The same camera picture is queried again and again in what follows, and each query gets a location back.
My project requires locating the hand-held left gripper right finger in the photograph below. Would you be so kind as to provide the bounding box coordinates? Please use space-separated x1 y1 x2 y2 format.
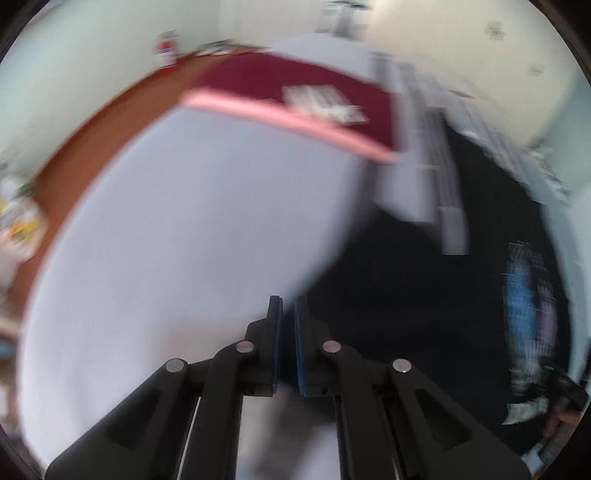
294 295 530 480

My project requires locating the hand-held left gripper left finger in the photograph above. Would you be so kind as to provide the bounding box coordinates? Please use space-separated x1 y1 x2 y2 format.
45 295 283 480

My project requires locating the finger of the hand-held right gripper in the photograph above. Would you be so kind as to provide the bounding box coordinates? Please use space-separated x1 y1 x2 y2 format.
502 240 560 425

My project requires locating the black t-shirt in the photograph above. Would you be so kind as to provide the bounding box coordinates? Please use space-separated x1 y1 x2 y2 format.
318 124 573 455

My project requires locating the person's right hand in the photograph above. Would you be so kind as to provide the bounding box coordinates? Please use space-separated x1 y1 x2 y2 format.
546 406 586 441

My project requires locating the grey striped bed sheet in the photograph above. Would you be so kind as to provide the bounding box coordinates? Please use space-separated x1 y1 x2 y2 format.
18 34 578 472

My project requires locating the pink folded garment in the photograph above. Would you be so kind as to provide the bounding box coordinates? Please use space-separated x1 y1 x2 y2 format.
182 90 402 165

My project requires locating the maroon folded printed shirt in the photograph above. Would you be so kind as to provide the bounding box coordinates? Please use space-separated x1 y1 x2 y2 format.
194 52 398 153

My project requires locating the colourful clutter pile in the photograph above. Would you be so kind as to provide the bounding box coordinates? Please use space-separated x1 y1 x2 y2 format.
0 175 47 261

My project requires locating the red fire extinguisher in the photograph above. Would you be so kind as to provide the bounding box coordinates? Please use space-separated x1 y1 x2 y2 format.
154 30 179 71

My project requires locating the white barred gate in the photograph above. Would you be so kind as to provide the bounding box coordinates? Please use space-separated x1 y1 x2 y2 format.
318 0 370 40

